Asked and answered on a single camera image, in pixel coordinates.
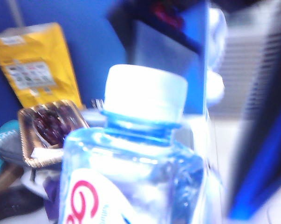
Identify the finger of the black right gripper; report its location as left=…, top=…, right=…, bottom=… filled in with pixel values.
left=226, top=0, right=281, bottom=220
left=130, top=0, right=210, bottom=113

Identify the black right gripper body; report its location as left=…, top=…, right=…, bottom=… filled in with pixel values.
left=107, top=0, right=203, bottom=62

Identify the clear mineral water bottle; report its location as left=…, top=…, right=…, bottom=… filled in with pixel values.
left=58, top=63, right=225, bottom=224

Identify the blue cubicle partition panel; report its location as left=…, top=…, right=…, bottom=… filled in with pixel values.
left=0, top=0, right=136, bottom=122

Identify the yellow printed package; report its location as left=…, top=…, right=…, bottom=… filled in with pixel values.
left=0, top=21, right=84, bottom=111

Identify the dark glazed pastry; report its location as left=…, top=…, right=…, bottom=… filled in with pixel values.
left=31, top=104, right=74, bottom=148

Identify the shiny plastic food tray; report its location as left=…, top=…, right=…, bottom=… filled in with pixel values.
left=16, top=99, right=91, bottom=168

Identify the teal patterned package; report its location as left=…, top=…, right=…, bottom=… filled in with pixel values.
left=0, top=119, right=21, bottom=178

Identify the black computer mouse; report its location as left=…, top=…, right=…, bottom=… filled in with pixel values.
left=0, top=186, right=48, bottom=220

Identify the white bag with purple straps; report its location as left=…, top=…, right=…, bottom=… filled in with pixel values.
left=21, top=162, right=64, bottom=223

